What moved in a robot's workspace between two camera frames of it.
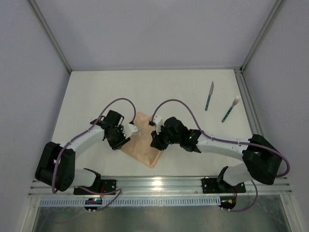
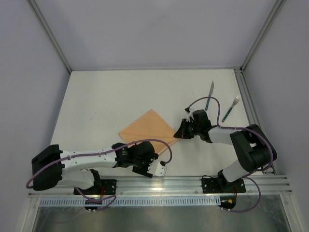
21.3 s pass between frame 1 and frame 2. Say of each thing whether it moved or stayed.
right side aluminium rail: stayed
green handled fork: stayed
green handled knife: stayed
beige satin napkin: moved
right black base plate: stayed
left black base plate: stayed
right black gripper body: moved
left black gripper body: moved
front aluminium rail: stayed
